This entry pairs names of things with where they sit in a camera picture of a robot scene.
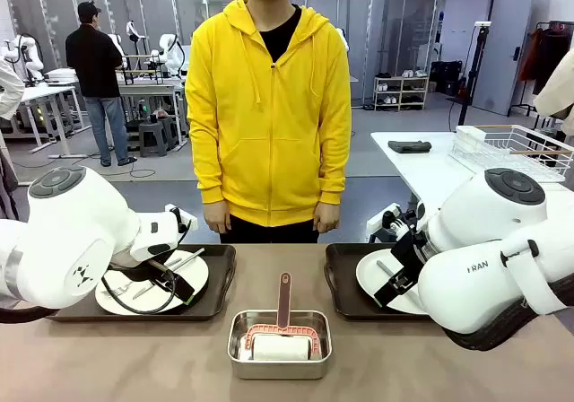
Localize white side table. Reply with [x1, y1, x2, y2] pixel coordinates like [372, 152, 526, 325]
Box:
[370, 131, 574, 223]

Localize wood frame workbench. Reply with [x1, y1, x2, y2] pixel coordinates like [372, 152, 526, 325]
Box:
[115, 53, 188, 148]

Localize person's left hand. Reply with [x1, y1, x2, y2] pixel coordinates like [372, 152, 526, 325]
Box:
[312, 201, 341, 234]

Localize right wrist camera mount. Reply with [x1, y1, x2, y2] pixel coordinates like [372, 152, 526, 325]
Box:
[366, 202, 425, 244]

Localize black tripod stand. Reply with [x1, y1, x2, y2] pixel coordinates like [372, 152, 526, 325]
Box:
[449, 21, 491, 133]

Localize pink lint roller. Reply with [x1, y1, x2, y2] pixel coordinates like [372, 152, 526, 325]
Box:
[241, 271, 325, 362]

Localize person's right forearm yellow sleeve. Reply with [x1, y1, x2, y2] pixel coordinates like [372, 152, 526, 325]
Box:
[190, 136, 228, 206]

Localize person in black shirt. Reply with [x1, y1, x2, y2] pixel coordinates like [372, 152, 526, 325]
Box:
[65, 1, 138, 168]

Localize stainless steel rectangular tray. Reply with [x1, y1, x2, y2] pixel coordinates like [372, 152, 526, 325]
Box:
[226, 310, 334, 380]

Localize person in beige top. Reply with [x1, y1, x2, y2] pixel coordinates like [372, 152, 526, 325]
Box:
[532, 48, 574, 136]

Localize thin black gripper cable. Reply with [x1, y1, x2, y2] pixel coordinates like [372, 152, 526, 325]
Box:
[101, 261, 178, 316]

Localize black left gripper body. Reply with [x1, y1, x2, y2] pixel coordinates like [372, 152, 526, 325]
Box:
[146, 257, 181, 289]

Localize grey door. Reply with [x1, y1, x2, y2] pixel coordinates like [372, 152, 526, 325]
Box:
[472, 0, 535, 117]

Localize dark brown serving tray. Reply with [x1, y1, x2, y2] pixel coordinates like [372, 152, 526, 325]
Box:
[323, 242, 434, 322]
[47, 243, 238, 323]

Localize person in white and grey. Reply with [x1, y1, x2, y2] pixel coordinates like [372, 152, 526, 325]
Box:
[0, 54, 27, 223]

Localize thick black right arm hose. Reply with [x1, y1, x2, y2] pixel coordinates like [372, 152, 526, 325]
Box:
[442, 278, 574, 354]

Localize person in yellow hoodie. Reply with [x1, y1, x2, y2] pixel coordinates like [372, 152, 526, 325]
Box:
[184, 0, 353, 245]

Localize black equipment cases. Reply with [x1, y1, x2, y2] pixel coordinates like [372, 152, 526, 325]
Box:
[430, 59, 464, 97]

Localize person's right hand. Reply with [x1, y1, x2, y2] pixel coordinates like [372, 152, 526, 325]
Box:
[204, 200, 232, 234]

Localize white shoe rack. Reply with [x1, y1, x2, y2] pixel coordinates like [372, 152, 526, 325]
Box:
[373, 75, 431, 112]

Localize orange hanging jacket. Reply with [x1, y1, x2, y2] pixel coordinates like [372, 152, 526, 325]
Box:
[519, 28, 542, 83]

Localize thick black left arm hose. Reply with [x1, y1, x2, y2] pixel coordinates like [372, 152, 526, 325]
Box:
[0, 303, 62, 326]

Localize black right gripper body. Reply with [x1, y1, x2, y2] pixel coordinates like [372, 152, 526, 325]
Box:
[388, 229, 432, 280]

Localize white background desk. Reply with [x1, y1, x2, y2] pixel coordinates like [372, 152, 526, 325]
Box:
[13, 85, 93, 159]

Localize grey plastic stool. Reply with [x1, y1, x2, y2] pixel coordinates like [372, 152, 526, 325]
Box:
[138, 120, 170, 158]
[157, 115, 181, 150]

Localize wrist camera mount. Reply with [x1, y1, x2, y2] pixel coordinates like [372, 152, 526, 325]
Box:
[163, 203, 198, 247]
[366, 202, 425, 244]

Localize dark grey folded cloth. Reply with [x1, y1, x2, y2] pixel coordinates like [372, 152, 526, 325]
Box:
[387, 140, 433, 154]

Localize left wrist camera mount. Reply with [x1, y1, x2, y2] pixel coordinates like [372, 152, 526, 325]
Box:
[163, 203, 198, 247]

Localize thick black arm hose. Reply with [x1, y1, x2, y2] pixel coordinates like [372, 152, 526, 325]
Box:
[0, 303, 62, 326]
[442, 278, 574, 354]

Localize person's left forearm yellow sleeve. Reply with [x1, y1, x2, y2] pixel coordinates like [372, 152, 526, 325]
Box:
[318, 136, 352, 207]

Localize white cutlery holder box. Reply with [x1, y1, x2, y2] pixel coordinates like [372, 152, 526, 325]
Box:
[455, 125, 488, 152]

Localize white wire dish rack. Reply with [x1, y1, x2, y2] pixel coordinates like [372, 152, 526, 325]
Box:
[450, 124, 574, 184]

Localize black hanging garment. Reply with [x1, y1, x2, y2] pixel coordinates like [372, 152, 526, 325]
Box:
[533, 21, 573, 94]

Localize white round plate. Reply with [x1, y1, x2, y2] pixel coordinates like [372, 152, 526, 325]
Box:
[94, 251, 211, 317]
[355, 248, 434, 316]

